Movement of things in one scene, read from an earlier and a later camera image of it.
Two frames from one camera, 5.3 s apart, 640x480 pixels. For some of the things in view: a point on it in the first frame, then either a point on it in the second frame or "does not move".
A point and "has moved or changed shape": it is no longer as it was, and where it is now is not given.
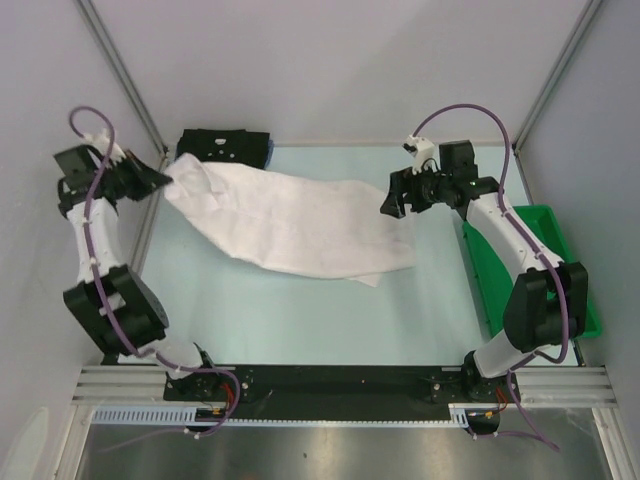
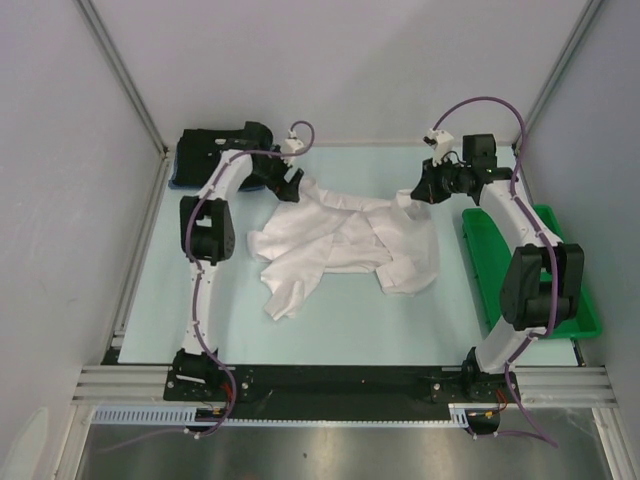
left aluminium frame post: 86,5 does not move
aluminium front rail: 539,385 does not move
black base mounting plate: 287,393 does not move
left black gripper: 148,179 → 285,191
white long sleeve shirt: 292,226 has moved or changed shape
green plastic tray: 495,279 does not move
